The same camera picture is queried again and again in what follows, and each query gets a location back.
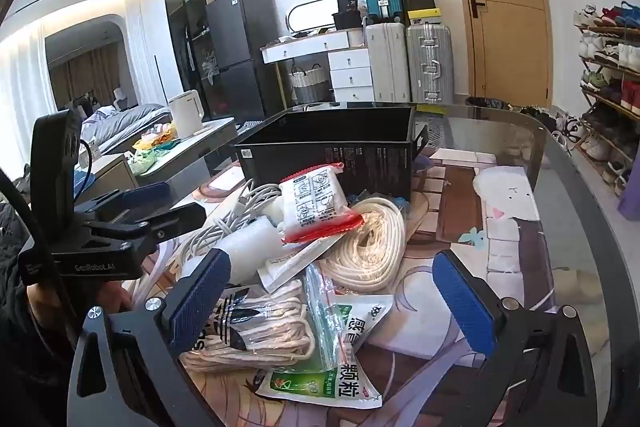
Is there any adidas bag with rope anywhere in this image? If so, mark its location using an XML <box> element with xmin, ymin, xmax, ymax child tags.
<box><xmin>180</xmin><ymin>280</ymin><xmax>316</xmax><ymax>373</ymax></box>

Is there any white charging cable bundle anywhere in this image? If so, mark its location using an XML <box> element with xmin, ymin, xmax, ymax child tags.
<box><xmin>174</xmin><ymin>181</ymin><xmax>284</xmax><ymax>278</ymax></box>

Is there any white sachet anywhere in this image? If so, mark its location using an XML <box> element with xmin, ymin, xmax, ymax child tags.
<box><xmin>257</xmin><ymin>234</ymin><xmax>344</xmax><ymax>294</ymax></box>

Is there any white rope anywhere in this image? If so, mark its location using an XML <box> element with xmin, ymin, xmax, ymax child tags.
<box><xmin>318</xmin><ymin>196</ymin><xmax>407</xmax><ymax>294</ymax></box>

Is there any red white snack packet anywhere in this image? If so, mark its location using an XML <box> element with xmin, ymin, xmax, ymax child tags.
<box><xmin>279</xmin><ymin>162</ymin><xmax>363</xmax><ymax>244</ymax></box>

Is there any green white medicine packet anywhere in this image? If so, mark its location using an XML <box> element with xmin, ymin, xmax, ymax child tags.
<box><xmin>254</xmin><ymin>263</ymin><xmax>395</xmax><ymax>411</ymax></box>

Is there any black cardboard storage box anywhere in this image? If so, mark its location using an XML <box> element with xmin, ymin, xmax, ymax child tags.
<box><xmin>234</xmin><ymin>103</ymin><xmax>428</xmax><ymax>199</ymax></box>

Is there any person left hand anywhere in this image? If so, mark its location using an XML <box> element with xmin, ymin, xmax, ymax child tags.
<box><xmin>27</xmin><ymin>281</ymin><xmax>131</xmax><ymax>327</ymax></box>

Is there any grey side cabinet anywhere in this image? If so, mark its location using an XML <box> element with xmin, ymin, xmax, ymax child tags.
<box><xmin>78</xmin><ymin>118</ymin><xmax>236</xmax><ymax>202</ymax></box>

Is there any white electric kettle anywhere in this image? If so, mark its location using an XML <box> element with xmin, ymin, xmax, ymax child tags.
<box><xmin>168</xmin><ymin>90</ymin><xmax>204</xmax><ymax>139</ymax></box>

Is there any anime print table mat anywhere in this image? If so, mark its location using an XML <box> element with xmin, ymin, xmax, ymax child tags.
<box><xmin>179</xmin><ymin>150</ymin><xmax>553</xmax><ymax>426</ymax></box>

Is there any black refrigerator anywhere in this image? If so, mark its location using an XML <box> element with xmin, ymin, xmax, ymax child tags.
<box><xmin>206</xmin><ymin>0</ymin><xmax>284</xmax><ymax>121</ymax></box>

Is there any purple bag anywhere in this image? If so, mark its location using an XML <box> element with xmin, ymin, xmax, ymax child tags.
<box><xmin>617</xmin><ymin>171</ymin><xmax>640</xmax><ymax>222</ymax></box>

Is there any woven laundry basket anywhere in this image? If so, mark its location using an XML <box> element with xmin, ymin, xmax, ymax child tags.
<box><xmin>288</xmin><ymin>63</ymin><xmax>332</xmax><ymax>104</ymax></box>

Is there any black glass cabinet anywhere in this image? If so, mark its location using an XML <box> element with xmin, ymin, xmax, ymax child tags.
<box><xmin>165</xmin><ymin>0</ymin><xmax>229</xmax><ymax>119</ymax></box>

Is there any white drawer desk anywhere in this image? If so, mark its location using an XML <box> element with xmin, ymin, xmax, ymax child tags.
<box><xmin>262</xmin><ymin>28</ymin><xmax>374</xmax><ymax>103</ymax></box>

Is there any silver suitcase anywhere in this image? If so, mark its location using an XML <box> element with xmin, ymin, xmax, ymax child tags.
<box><xmin>406</xmin><ymin>24</ymin><xmax>454</xmax><ymax>104</ymax></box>

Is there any black handbag on desk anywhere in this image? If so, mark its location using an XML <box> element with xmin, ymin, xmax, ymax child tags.
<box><xmin>333</xmin><ymin>0</ymin><xmax>362</xmax><ymax>30</ymax></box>

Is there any white suitcase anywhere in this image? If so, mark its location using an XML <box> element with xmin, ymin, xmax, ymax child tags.
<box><xmin>364</xmin><ymin>23</ymin><xmax>411</xmax><ymax>103</ymax></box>

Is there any wooden shoe rack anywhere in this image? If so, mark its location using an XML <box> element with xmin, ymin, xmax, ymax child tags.
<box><xmin>574</xmin><ymin>1</ymin><xmax>639</xmax><ymax>197</ymax></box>

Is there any wooden door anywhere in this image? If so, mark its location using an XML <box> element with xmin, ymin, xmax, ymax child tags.
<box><xmin>463</xmin><ymin>0</ymin><xmax>553</xmax><ymax>106</ymax></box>

